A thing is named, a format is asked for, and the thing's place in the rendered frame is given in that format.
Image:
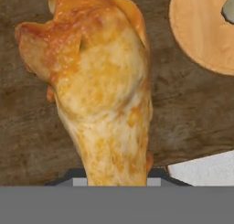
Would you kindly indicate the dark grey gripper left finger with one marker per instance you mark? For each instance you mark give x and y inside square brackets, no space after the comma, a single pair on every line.
[74,179]

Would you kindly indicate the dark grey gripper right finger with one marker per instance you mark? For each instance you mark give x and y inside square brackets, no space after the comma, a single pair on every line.
[158,179]

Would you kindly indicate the golden roasted chicken drumstick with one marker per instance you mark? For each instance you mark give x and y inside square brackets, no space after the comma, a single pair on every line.
[100,90]

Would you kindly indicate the pale grey garlic bulb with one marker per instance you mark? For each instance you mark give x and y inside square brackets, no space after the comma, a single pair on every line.
[229,11]

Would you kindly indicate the round light wooden plate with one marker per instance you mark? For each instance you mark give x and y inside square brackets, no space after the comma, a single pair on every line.
[202,31]

